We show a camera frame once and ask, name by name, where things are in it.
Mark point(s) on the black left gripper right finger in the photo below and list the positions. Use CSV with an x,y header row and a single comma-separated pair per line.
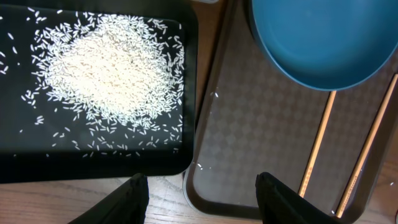
x,y
278,204

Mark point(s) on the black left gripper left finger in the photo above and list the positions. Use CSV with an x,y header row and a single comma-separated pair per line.
x,y
127,204

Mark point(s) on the wooden chopstick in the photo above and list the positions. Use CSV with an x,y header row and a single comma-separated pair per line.
x,y
366,148
317,143

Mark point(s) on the dark blue plate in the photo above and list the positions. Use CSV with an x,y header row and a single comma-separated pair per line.
x,y
326,44

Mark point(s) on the brown serving tray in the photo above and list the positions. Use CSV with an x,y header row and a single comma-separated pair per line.
x,y
255,120

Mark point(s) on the black tray bin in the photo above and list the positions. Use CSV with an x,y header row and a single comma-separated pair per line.
x,y
93,161

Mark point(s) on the white rice pile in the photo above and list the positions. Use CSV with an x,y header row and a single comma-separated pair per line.
x,y
89,82

